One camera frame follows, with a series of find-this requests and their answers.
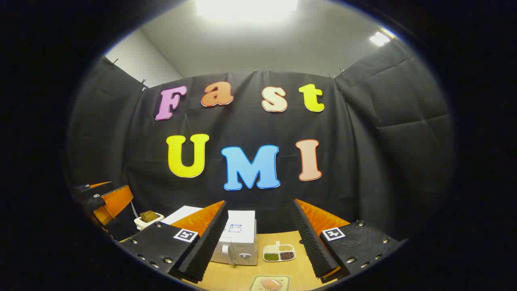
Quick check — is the white toaster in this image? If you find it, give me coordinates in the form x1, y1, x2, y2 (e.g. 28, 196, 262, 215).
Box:
134, 211, 165, 231

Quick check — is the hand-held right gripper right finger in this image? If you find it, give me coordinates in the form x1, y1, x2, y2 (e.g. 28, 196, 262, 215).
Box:
292, 199, 400, 283

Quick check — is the white divided dish with beans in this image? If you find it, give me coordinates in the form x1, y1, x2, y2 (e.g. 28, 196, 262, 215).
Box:
263, 241, 296, 262

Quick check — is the pale green square tray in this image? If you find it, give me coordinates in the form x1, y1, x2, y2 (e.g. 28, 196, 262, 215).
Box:
249, 275, 292, 291

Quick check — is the small ceiling light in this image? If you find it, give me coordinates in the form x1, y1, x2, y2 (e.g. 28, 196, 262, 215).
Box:
369, 28, 395, 47

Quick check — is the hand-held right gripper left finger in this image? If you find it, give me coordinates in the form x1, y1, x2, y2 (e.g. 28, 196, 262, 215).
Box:
120, 200, 229, 283

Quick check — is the white microwave oven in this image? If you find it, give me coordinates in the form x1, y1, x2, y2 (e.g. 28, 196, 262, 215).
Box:
161, 205, 259, 266

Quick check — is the black backdrop cloth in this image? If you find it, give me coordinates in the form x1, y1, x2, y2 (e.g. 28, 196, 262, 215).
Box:
67, 40, 455, 243

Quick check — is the large ceiling light panel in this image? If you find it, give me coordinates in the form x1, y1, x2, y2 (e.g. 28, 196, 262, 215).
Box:
196, 0, 299, 21

